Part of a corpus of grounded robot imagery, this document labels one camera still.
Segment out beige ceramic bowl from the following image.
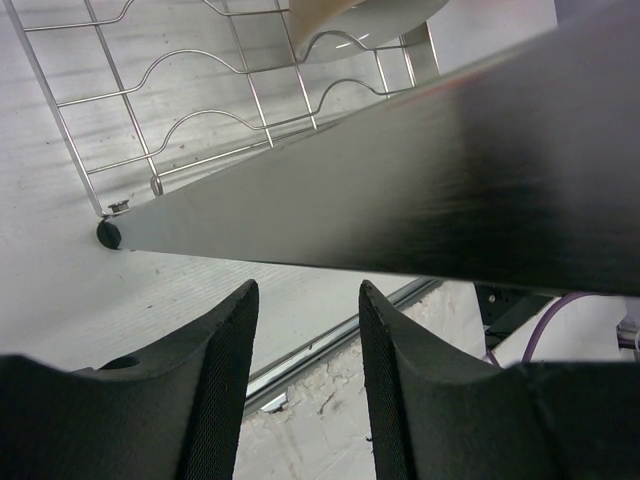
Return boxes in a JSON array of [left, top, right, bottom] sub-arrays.
[[288, 0, 447, 63]]

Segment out metal wire dish rack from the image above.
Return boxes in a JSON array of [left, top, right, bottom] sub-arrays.
[[4, 0, 640, 297]]

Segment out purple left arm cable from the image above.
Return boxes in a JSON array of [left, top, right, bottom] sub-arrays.
[[482, 294, 584, 369]]

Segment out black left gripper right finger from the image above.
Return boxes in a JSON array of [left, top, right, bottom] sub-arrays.
[[359, 282, 639, 479]]

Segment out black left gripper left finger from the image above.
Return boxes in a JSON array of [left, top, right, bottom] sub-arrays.
[[1, 280, 259, 479]]

